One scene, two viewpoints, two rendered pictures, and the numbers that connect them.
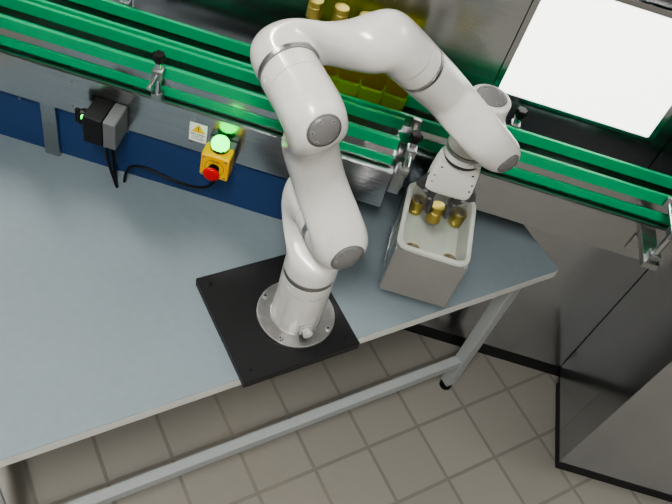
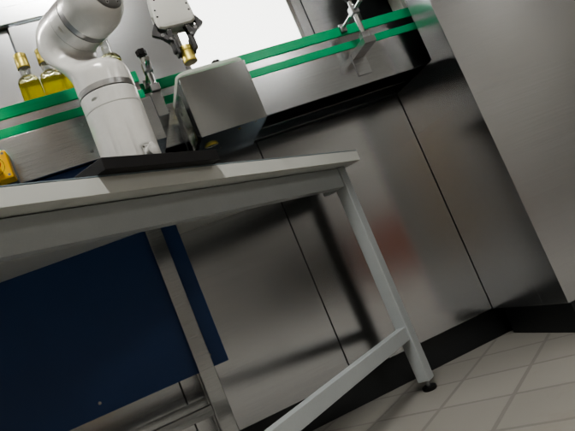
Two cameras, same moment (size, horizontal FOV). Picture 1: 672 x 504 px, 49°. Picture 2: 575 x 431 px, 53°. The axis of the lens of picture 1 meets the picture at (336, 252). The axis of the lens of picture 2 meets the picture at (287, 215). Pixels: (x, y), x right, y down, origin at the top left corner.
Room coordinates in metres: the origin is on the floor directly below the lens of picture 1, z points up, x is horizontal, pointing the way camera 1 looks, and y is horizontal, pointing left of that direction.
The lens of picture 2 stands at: (-0.18, 0.07, 0.46)
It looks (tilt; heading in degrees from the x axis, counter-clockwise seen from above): 6 degrees up; 346
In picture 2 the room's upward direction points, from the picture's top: 23 degrees counter-clockwise
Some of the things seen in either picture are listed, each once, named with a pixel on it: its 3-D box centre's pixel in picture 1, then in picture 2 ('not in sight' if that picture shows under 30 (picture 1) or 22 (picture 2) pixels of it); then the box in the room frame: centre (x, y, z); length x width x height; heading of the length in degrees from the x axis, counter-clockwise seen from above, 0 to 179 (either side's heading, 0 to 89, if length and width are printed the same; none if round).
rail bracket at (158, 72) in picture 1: (154, 83); not in sight; (1.25, 0.51, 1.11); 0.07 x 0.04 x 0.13; 3
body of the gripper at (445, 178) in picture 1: (454, 172); (169, 9); (1.19, -0.18, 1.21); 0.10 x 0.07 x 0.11; 93
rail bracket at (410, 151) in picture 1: (411, 147); (148, 74); (1.33, -0.09, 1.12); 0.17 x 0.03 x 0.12; 3
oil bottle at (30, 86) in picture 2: not in sight; (39, 110); (1.44, 0.22, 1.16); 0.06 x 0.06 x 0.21; 2
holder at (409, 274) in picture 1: (428, 236); (216, 118); (1.26, -0.20, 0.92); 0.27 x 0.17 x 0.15; 3
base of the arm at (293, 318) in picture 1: (302, 293); (124, 136); (1.01, 0.04, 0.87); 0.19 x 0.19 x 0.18
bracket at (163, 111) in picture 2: (399, 170); (160, 109); (1.35, -0.08, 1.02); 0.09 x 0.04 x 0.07; 3
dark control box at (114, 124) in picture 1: (105, 124); not in sight; (1.22, 0.62, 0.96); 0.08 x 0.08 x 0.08; 3
